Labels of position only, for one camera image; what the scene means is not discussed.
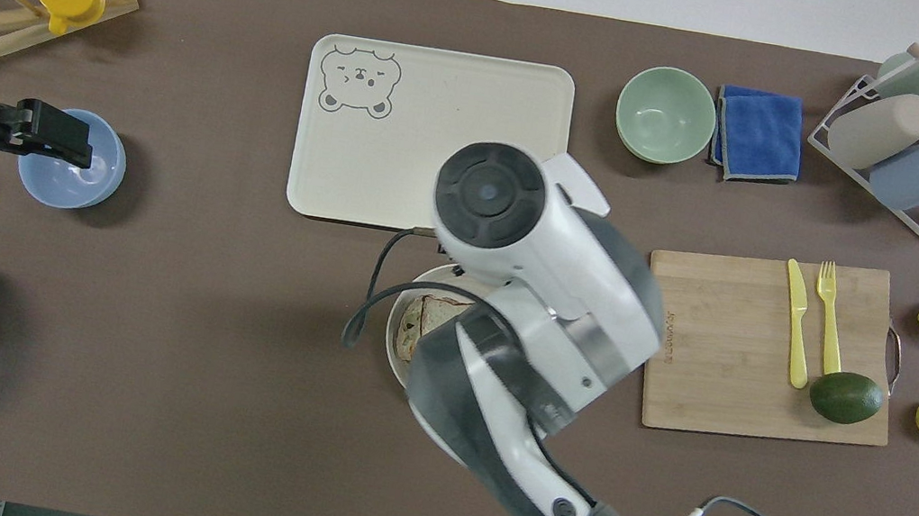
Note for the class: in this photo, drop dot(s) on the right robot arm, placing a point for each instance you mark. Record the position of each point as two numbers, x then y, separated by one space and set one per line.
581 294

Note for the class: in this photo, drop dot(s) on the white plate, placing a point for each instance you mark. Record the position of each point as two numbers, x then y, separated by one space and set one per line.
394 358

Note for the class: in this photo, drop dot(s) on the small blue bowl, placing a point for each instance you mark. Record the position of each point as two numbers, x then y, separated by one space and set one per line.
69 186

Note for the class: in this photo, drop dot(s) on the cream tray with bear print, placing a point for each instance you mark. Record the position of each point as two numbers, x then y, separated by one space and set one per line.
403 149

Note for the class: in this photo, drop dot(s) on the bread slice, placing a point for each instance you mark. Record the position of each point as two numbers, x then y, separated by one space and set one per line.
427 321

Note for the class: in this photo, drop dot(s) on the green bowl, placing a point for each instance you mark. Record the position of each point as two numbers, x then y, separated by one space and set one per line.
665 116

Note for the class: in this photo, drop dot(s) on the blue cloth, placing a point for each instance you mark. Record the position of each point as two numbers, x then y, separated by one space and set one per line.
760 135

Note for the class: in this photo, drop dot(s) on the wooden cutting board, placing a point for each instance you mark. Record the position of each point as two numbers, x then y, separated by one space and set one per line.
726 362

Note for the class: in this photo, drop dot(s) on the yellow plastic knife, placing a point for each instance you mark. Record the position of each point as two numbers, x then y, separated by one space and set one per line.
797 327

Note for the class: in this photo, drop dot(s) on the yellow plastic fork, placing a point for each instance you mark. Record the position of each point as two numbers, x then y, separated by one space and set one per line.
829 331

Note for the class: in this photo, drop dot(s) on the beige cup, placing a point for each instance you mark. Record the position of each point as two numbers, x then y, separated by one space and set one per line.
879 131

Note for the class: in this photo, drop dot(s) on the green avocado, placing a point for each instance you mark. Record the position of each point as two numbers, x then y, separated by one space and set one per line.
847 398

